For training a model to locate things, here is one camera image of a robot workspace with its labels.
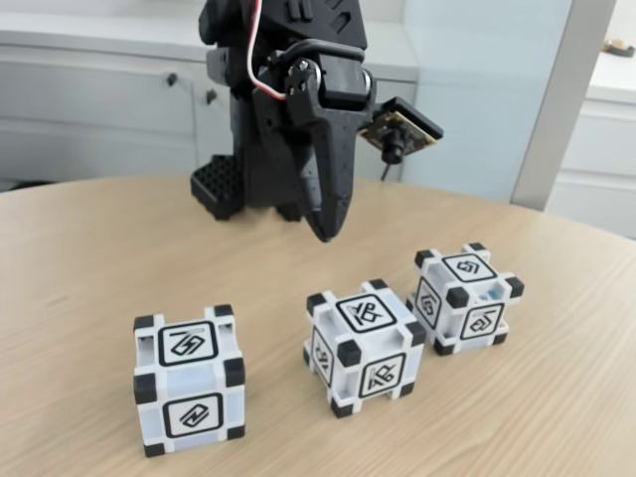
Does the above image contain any bare circuit board camera module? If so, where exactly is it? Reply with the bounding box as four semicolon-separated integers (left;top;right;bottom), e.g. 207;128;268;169
360;96;445;165

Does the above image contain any white cube with crossed symbol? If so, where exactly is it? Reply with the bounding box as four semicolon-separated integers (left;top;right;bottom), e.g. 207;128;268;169
303;278;427;417

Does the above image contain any red and white servo cable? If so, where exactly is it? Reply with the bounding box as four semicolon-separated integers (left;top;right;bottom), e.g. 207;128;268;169
244;0;290;99

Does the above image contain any white cube with zigzag symbol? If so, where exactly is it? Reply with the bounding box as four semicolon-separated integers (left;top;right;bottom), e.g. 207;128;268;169
132;303;247;458

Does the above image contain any white drawer unit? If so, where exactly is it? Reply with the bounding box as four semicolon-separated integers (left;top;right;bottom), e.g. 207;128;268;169
546;49;636;239

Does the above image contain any white cube with square symbol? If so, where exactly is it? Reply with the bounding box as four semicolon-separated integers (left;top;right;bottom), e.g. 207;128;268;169
405;241;527;357

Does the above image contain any grey structural pillar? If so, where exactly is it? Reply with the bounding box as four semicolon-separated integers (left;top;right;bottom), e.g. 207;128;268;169
510;0;620;208

